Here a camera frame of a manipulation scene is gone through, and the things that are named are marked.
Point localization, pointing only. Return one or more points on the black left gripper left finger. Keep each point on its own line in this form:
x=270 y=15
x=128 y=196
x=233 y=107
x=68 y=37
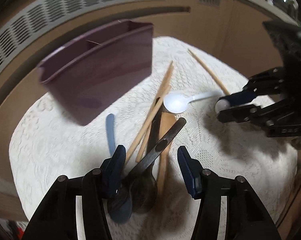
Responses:
x=55 y=217

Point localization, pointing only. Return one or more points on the brown wooden spoon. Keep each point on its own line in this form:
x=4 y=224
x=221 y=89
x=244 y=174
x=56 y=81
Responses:
x=167 y=121

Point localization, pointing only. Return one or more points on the maroon plastic utensil holder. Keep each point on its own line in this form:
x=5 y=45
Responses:
x=90 y=72

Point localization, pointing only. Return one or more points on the black metal spoon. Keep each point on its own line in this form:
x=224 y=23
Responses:
x=120 y=205

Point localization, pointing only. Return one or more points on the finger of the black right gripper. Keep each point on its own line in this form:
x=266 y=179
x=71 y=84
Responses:
x=281 y=119
x=269 y=82

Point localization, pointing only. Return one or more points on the dark metal spoon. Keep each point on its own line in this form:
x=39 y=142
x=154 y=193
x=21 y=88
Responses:
x=144 y=190

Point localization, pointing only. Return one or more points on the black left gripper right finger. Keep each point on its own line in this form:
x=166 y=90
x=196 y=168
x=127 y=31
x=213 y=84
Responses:
x=247 y=217

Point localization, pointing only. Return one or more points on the white plastic spoon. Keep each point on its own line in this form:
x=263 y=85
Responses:
x=177 y=103

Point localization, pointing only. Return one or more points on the blue plastic spoon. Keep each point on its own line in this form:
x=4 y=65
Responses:
x=110 y=132

